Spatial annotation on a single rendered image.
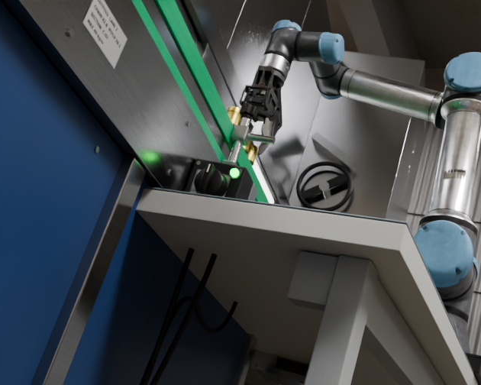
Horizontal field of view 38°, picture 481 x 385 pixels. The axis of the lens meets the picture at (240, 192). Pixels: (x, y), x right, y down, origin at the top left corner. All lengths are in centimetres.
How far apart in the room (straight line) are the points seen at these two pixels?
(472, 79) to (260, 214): 86
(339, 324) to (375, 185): 192
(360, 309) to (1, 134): 42
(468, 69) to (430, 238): 41
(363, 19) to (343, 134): 163
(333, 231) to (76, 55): 33
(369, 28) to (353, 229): 366
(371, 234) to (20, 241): 37
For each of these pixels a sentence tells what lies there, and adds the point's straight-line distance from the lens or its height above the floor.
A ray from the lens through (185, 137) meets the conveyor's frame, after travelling 96.
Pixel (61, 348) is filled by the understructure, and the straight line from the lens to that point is 81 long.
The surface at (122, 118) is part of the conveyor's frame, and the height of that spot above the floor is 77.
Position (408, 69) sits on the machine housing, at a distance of 295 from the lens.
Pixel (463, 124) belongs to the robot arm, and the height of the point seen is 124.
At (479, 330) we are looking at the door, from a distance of 440.
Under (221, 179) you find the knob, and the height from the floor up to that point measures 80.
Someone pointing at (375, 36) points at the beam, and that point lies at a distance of 445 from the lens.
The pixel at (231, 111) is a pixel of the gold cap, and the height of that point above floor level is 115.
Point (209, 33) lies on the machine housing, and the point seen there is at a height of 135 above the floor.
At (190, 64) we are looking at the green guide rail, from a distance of 99.
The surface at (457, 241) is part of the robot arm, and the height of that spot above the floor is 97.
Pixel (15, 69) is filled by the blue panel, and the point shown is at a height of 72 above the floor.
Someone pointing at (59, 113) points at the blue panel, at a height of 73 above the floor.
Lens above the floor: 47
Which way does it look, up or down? 20 degrees up
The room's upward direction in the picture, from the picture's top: 19 degrees clockwise
